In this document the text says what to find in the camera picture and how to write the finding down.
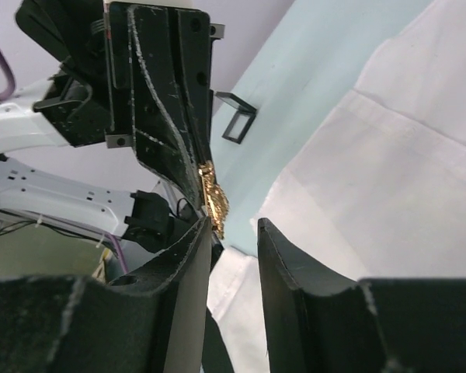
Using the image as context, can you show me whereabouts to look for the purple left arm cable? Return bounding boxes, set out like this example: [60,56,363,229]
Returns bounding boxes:
[0,19,16,104]

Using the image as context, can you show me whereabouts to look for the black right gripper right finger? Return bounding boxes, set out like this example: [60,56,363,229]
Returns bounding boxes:
[258,218,466,372]

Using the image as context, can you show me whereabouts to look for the black display box left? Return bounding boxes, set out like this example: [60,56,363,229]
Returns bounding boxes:
[215,92,258,145]

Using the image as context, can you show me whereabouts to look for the white button-up shirt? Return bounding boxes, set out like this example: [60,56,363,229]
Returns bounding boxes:
[207,1,466,372]

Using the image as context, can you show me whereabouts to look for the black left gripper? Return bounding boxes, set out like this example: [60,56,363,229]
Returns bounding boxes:
[103,1,225,208]

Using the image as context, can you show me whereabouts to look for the gold maple leaf brooch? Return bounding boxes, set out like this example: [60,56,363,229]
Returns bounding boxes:
[198,160,229,240]

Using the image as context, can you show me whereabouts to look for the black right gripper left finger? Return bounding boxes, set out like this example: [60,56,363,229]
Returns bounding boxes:
[0,218,211,372]

